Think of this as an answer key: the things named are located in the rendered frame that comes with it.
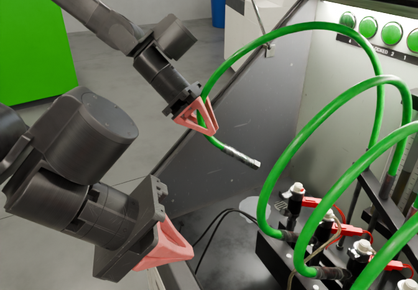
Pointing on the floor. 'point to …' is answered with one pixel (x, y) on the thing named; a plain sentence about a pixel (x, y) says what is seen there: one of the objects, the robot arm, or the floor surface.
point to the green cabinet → (32, 47)
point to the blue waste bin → (218, 4)
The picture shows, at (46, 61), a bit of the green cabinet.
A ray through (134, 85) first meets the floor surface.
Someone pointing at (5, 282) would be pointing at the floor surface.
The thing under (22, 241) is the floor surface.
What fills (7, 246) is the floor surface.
